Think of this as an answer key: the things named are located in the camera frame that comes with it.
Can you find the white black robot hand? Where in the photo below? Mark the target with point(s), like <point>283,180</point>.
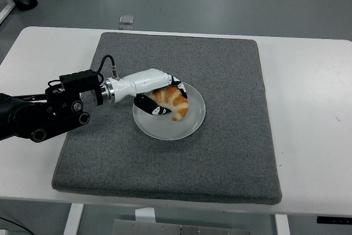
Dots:
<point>143,81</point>

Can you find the golden croissant bread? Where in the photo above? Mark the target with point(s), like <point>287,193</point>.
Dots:
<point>178,105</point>

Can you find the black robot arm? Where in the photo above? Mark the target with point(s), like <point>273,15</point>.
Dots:
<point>27,116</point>

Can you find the round grey plate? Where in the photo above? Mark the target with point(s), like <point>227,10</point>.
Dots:
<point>165,128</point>

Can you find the small clear floor socket box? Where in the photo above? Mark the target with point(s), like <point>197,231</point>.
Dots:
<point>126,19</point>

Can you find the grey felt mat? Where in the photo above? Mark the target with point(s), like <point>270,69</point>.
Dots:
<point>192,163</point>

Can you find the white paper label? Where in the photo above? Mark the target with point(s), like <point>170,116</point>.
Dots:
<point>144,214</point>

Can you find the white table leg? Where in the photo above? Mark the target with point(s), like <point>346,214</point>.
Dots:
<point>281,225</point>
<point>73,219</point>

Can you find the black table control panel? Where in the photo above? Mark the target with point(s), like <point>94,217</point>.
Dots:
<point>334,220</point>

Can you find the white frame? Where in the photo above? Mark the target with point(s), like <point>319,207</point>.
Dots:
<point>8,5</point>

